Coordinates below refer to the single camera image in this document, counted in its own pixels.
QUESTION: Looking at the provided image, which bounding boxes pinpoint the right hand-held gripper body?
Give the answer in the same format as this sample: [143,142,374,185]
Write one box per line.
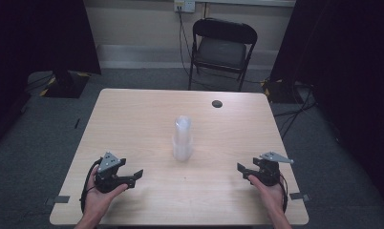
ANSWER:
[252,151,294,188]

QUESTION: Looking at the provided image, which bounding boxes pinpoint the white wall socket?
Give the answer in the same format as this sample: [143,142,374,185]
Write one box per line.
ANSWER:
[173,0,197,14]

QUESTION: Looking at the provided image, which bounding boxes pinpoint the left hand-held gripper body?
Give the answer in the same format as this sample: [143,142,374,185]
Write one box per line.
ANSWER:
[94,152,127,194]

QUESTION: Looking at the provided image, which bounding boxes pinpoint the black folding chair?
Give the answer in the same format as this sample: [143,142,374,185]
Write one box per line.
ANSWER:
[187,17,259,93]

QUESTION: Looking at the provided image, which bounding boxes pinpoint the dark curtain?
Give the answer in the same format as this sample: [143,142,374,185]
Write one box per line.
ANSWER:
[268,0,384,213]
[0,0,102,154]

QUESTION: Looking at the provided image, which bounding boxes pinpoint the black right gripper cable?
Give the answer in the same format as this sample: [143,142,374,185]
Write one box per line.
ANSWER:
[277,173,289,214]

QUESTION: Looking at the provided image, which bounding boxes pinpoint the grey tape strip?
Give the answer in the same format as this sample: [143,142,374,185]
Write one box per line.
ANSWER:
[44,195,71,206]
[288,192,310,202]

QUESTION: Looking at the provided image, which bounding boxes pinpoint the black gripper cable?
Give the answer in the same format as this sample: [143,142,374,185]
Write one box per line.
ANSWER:
[277,173,289,214]
[79,157,104,214]

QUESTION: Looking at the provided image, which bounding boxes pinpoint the white wall conduit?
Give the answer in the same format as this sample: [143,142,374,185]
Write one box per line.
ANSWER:
[194,0,297,9]

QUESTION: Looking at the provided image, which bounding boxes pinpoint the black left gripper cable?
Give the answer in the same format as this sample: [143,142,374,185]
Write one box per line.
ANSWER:
[79,157,104,214]

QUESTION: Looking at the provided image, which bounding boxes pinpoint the person's left hand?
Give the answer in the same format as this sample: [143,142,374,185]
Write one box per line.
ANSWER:
[83,174,129,222]

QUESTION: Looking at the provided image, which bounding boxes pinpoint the stack of clear plastic cups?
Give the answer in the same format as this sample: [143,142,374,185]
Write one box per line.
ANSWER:
[171,114,194,162]

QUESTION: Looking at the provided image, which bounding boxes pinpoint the person's right hand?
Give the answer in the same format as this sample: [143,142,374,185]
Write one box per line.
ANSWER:
[247,176,286,219]

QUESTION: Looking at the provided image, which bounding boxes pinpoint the black stand base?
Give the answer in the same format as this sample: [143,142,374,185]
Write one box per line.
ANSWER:
[261,77,298,105]
[39,70,92,99]

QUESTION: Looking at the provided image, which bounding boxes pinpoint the black floor cables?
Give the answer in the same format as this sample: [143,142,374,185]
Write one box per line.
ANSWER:
[271,81,319,141]

